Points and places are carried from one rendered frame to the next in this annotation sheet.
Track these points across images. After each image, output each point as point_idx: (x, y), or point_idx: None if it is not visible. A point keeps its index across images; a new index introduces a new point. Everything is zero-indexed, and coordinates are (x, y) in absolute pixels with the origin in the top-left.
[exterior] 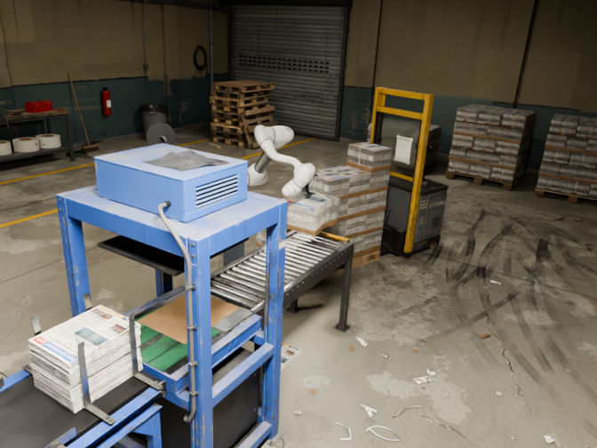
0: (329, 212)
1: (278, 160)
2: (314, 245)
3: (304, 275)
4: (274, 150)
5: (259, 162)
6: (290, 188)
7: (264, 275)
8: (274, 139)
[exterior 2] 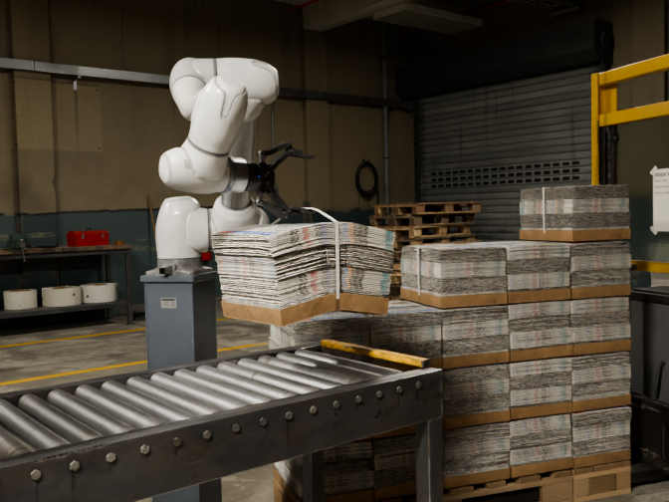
0: (345, 262)
1: (188, 110)
2: (310, 374)
3: (167, 425)
4: (192, 96)
5: None
6: (174, 155)
7: (51, 422)
8: None
